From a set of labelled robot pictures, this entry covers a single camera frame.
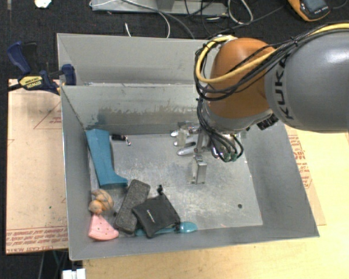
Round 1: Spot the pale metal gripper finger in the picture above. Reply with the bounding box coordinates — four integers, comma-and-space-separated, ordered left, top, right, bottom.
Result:
190, 159, 198, 185
194, 155, 208, 185

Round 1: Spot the shiny chrome metal tool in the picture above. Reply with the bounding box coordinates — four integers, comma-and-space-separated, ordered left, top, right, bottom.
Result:
170, 127, 199, 157

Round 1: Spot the black cloth pouch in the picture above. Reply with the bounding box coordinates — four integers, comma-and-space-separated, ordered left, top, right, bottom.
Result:
131, 184, 181, 239

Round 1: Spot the light blue plastic spoon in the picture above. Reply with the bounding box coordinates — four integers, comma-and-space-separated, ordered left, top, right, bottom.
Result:
134, 221, 198, 238

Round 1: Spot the grey metal bin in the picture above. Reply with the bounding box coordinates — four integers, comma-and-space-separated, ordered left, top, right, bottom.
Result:
56, 33, 320, 261

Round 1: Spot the dark grey felt block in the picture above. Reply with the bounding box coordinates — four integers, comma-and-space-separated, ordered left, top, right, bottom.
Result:
113, 179, 151, 234

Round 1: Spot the small black clip with hook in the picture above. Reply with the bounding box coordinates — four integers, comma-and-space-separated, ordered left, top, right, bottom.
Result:
111, 133, 132, 146

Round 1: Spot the teal toy boot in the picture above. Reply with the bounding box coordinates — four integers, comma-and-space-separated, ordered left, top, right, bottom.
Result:
85, 128, 129, 187

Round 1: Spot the tan toy snail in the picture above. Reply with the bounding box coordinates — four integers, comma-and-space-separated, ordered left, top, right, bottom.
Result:
88, 188, 115, 215

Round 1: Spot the pink dotted wedge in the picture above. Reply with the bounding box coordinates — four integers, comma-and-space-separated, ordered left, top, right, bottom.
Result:
88, 213, 120, 241

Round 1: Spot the brown cardboard board red print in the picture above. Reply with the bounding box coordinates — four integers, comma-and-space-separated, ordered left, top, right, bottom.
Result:
5, 78, 327, 255

